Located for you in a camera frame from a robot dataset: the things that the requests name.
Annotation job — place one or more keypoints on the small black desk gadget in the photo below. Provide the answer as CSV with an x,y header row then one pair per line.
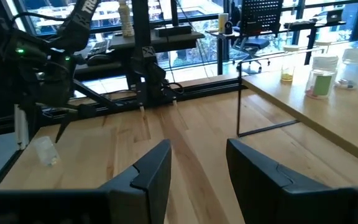
x,y
229,28

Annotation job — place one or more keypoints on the grey office desk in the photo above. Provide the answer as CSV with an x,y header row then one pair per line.
x,y
157,41

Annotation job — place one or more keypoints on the small black side desk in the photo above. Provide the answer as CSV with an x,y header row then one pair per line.
x,y
225,33

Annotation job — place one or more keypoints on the white bracket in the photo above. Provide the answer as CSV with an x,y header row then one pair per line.
x,y
21,126

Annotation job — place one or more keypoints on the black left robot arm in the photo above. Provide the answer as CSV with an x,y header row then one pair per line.
x,y
145,71

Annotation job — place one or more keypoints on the black keyboard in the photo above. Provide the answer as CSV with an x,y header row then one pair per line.
x,y
99,46

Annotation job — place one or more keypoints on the black computer mouse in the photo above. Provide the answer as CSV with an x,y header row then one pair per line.
x,y
97,59

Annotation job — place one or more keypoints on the wooden shelf with black frame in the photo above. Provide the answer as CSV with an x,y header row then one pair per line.
x,y
337,118

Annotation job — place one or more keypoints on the cream cylindrical container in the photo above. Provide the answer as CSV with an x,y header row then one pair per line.
x,y
223,22

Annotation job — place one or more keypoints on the clear bottle with green label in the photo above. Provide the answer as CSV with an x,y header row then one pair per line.
x,y
322,77

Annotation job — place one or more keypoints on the black desktop device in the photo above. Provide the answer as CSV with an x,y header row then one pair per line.
x,y
172,30

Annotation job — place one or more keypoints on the open laptop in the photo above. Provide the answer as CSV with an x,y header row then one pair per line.
x,y
334,15

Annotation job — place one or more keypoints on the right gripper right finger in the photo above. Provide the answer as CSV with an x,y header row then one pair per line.
x,y
266,189

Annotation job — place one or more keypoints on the black background desk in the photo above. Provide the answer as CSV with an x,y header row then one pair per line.
x,y
306,26

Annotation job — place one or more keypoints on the cream ribbed plastic bottle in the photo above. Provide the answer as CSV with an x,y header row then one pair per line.
x,y
126,18

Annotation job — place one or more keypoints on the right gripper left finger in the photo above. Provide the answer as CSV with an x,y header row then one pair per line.
x,y
138,189

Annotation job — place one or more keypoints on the black perforated-back office chair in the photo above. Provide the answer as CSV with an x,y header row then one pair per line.
x,y
259,15

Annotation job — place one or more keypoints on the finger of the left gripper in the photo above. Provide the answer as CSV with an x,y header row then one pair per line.
x,y
33,119
65,119

